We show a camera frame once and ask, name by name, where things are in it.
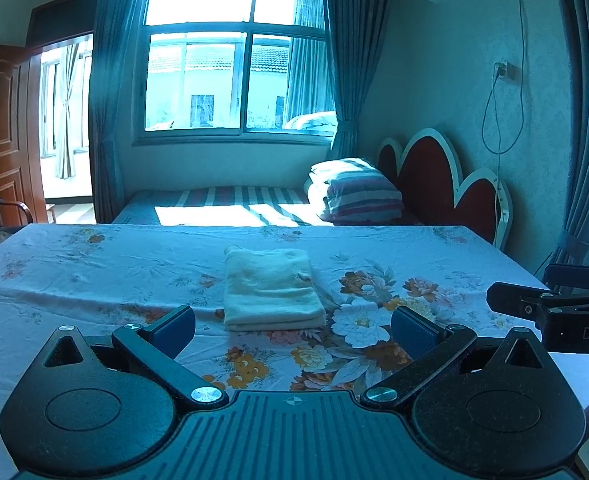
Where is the floral tablecloth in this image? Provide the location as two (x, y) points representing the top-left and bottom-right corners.
(0, 223), (589, 480)

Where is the hanging cable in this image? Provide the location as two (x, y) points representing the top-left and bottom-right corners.
(481, 0), (529, 156)

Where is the large sliding window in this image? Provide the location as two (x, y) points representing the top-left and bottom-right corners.
(133, 0), (337, 147)

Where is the bedding on window sill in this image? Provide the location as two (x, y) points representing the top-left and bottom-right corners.
(284, 112), (337, 132)

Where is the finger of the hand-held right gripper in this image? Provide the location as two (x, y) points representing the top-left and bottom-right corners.
(487, 281), (589, 321)
(543, 263), (589, 293)

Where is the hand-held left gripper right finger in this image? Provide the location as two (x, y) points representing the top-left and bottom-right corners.
(360, 306), (545, 409)

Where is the red and white headboard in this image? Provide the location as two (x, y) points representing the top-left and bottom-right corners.
(377, 128), (514, 251)

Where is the striped pillow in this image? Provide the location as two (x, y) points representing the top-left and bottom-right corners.
(325, 169), (405, 225)

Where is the white sheer curtain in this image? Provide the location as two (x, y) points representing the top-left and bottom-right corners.
(56, 42), (80, 180)

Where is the balcony window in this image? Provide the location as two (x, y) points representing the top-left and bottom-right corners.
(39, 42), (92, 156)

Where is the bed with striped sheet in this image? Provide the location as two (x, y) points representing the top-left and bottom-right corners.
(110, 185), (335, 227)

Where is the cream knitted sweater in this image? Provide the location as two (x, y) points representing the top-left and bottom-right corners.
(223, 245), (327, 332)

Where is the teal curtain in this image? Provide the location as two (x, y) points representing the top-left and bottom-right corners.
(321, 0), (400, 161)
(88, 0), (148, 224)
(549, 0), (589, 266)

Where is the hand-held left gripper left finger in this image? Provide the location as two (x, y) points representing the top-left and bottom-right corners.
(43, 305), (229, 409)

